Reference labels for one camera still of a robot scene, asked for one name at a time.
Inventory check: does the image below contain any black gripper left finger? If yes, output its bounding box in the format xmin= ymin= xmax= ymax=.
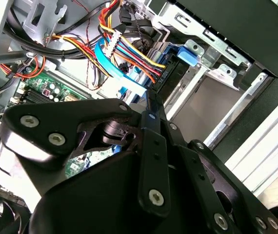
xmin=0 ymin=94 xmax=173 ymax=216

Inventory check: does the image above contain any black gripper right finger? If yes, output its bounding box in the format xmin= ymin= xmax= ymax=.
xmin=156 ymin=96 xmax=278 ymax=234

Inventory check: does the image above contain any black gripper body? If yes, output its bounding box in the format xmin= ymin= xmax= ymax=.
xmin=29 ymin=150 xmax=218 ymax=234

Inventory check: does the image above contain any light blue data wire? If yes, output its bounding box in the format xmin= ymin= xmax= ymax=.
xmin=94 ymin=36 xmax=152 ymax=98

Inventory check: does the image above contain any orange red power wire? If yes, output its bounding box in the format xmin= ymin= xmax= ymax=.
xmin=97 ymin=0 xmax=176 ymax=85

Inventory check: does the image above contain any hard disk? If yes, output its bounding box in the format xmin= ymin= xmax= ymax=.
xmin=119 ymin=41 xmax=200 ymax=108

